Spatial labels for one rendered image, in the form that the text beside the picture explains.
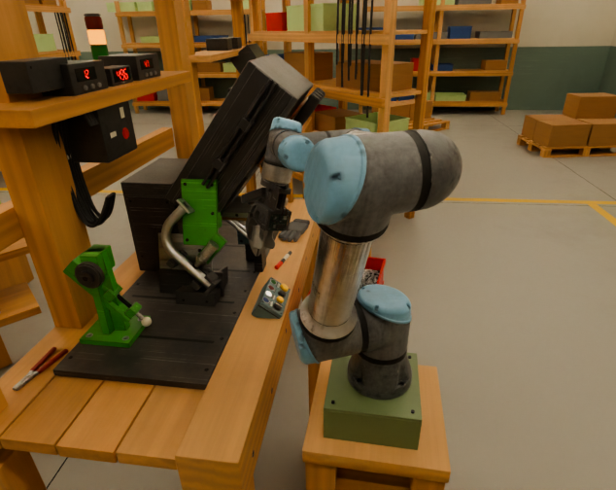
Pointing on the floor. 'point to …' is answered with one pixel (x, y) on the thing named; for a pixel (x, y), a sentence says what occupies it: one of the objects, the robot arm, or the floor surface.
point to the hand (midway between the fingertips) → (256, 250)
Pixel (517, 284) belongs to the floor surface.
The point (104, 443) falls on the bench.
